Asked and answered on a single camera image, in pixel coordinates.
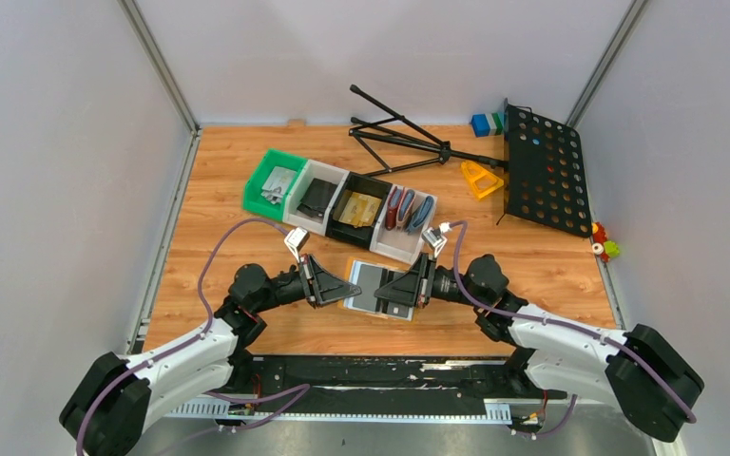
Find blue green toy block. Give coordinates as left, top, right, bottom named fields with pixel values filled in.
left=470, top=112, right=505, bottom=138

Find black plastic bin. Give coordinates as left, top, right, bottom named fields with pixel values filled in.
left=325, top=173, right=393, bottom=249

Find green plastic bin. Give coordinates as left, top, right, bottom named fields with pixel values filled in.
left=242, top=149, right=308, bottom=221

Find pink card holder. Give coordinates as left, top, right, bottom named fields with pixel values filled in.
left=396, top=188, right=415, bottom=230

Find red green toy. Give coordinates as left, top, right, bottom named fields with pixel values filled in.
left=591, top=222, right=621, bottom=263

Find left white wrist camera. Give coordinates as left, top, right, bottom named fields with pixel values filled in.
left=283, top=227, right=310, bottom=262

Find yellow leather card holder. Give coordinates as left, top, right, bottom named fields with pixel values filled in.
left=339, top=257, right=413, bottom=322

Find black folded music stand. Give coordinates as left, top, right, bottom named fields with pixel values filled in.
left=348, top=84, right=509, bottom=178

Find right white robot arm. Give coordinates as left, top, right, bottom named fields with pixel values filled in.
left=375, top=255, right=704, bottom=443

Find blue card holder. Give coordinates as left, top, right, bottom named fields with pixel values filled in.
left=406, top=196, right=435, bottom=233

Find black cards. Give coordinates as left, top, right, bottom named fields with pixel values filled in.
left=298, top=179, right=337, bottom=219

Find black perforated stand tray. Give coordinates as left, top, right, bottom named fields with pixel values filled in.
left=503, top=102, right=592, bottom=238

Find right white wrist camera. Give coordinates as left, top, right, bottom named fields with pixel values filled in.
left=421, top=223, right=451, bottom=259

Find red card holder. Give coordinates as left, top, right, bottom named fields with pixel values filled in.
left=384, top=186, right=403, bottom=230

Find white bin with black cards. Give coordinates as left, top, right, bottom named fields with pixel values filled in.
left=282, top=160, right=350, bottom=236

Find white bin with card holders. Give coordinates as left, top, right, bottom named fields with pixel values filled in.
left=369, top=184, right=437, bottom=264

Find yellow plastic triangle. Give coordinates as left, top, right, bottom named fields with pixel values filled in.
left=460, top=161, right=505, bottom=200

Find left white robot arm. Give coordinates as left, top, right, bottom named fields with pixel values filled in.
left=59, top=255, right=361, bottom=455

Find gold cards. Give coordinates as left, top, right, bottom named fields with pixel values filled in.
left=337, top=192, right=382, bottom=228

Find silver white cards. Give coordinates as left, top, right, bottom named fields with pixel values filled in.
left=260, top=166, right=296, bottom=204

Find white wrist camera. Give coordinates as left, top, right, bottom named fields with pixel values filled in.
left=421, top=223, right=451, bottom=259
left=283, top=227, right=310, bottom=262

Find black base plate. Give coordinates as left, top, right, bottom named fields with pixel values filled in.
left=222, top=355, right=566, bottom=415

